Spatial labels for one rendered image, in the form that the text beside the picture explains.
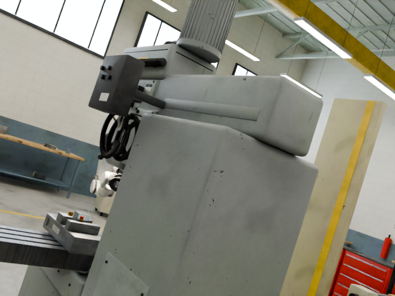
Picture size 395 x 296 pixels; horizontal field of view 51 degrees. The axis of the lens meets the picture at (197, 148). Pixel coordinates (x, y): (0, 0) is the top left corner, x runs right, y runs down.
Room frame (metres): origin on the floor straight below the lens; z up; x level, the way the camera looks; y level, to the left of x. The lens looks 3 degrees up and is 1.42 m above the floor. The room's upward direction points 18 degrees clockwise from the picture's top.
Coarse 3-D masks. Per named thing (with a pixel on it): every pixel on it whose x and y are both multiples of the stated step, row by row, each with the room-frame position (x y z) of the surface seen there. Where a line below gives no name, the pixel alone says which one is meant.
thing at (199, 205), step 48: (144, 144) 1.46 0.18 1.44; (192, 144) 1.24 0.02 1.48; (240, 144) 1.18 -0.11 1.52; (144, 192) 1.38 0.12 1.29; (192, 192) 1.18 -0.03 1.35; (240, 192) 1.22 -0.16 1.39; (288, 192) 1.34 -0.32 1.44; (144, 240) 1.31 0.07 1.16; (192, 240) 1.15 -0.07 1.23; (240, 240) 1.25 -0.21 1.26; (288, 240) 1.38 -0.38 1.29; (96, 288) 1.45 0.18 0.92; (144, 288) 1.24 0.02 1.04; (192, 288) 1.18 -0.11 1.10; (240, 288) 1.29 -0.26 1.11
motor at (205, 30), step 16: (192, 0) 1.75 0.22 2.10; (208, 0) 1.68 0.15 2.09; (224, 0) 1.69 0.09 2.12; (192, 16) 1.70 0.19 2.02; (208, 16) 1.68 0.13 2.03; (224, 16) 1.70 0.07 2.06; (192, 32) 1.69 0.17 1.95; (208, 32) 1.68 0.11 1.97; (224, 32) 1.72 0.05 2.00; (192, 48) 1.71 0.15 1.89; (208, 48) 1.68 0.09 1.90
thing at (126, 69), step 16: (112, 64) 1.51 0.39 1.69; (128, 64) 1.44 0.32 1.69; (144, 64) 1.48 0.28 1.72; (96, 80) 1.59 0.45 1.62; (112, 80) 1.47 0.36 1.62; (128, 80) 1.46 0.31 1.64; (96, 96) 1.55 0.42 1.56; (112, 96) 1.44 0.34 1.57; (128, 96) 1.47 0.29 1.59; (112, 112) 1.47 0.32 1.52; (128, 112) 1.48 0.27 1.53
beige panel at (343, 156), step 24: (336, 120) 3.20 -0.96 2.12; (360, 120) 3.03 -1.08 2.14; (336, 144) 3.14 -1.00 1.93; (360, 144) 2.98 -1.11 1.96; (336, 168) 3.09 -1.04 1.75; (360, 168) 2.94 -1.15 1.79; (312, 192) 3.21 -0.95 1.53; (336, 192) 3.05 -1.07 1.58; (312, 216) 3.16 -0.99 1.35; (336, 216) 2.99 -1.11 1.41; (312, 240) 3.10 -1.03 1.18; (336, 240) 2.95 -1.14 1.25; (312, 264) 3.06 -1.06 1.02; (336, 264) 2.95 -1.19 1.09; (288, 288) 3.16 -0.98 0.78; (312, 288) 3.00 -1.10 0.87
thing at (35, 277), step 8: (32, 272) 2.13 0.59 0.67; (40, 272) 2.06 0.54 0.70; (24, 280) 2.19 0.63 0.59; (32, 280) 2.10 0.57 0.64; (40, 280) 2.03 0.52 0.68; (48, 280) 1.96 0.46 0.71; (24, 288) 2.16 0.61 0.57; (32, 288) 2.08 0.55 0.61; (40, 288) 2.00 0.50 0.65; (48, 288) 1.93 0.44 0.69; (56, 288) 1.88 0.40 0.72
